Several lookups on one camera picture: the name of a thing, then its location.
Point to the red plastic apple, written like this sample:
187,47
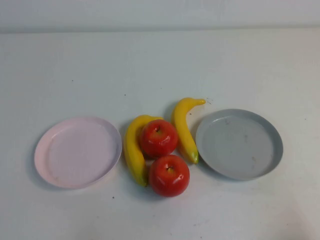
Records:
170,177
157,140

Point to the yellow plastic banana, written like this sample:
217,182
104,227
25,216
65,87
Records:
181,125
132,150

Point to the grey round plate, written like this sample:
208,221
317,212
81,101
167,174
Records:
240,145

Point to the pink round plate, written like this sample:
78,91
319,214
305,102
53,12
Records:
80,152

